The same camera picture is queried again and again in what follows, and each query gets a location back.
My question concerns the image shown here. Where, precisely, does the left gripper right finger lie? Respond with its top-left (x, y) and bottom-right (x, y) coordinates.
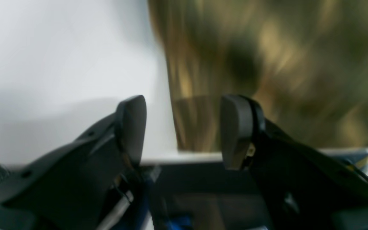
top-left (219, 95), bottom-right (368, 230)

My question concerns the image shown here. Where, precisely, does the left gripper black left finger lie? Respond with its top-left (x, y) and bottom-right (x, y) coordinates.
top-left (0, 96), bottom-right (147, 230)

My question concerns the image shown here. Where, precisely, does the camouflage T-shirt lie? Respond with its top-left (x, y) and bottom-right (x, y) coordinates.
top-left (148, 0), bottom-right (368, 152)

